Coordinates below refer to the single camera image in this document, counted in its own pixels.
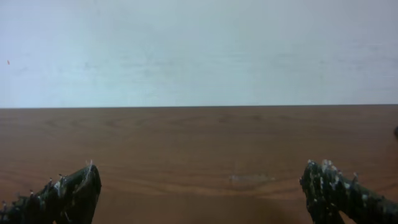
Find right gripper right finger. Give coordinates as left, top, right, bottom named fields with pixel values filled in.
left=299, top=160, right=397, bottom=224

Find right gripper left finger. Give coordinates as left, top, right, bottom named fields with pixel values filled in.
left=1, top=163, right=101, bottom=224

